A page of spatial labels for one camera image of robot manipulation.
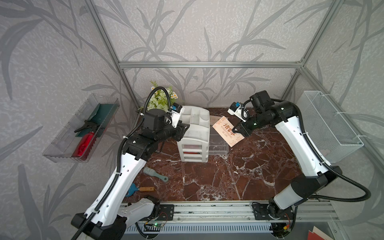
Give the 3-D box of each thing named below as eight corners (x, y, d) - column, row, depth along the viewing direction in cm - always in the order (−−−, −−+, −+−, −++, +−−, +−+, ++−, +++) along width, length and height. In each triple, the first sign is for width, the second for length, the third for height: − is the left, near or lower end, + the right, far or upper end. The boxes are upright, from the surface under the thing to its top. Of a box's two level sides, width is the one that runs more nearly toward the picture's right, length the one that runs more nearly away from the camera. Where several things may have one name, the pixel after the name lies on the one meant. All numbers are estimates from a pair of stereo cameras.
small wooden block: (140, 191, 82) (138, 189, 80) (141, 188, 84) (139, 186, 82) (154, 191, 82) (153, 189, 80) (154, 188, 84) (153, 186, 82)
